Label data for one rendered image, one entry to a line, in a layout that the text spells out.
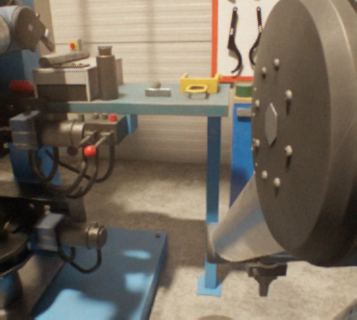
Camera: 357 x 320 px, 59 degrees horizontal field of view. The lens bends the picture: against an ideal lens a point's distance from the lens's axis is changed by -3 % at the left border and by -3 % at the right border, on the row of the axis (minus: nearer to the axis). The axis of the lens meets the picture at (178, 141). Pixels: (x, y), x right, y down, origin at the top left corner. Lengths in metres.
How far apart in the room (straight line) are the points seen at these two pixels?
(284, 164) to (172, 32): 2.86
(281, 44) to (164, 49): 2.87
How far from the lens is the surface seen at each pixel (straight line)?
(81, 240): 1.46
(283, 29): 0.17
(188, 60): 2.99
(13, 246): 1.47
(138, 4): 3.07
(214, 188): 1.50
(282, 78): 0.16
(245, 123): 1.85
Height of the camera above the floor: 1.34
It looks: 20 degrees down
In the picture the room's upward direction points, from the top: 1 degrees counter-clockwise
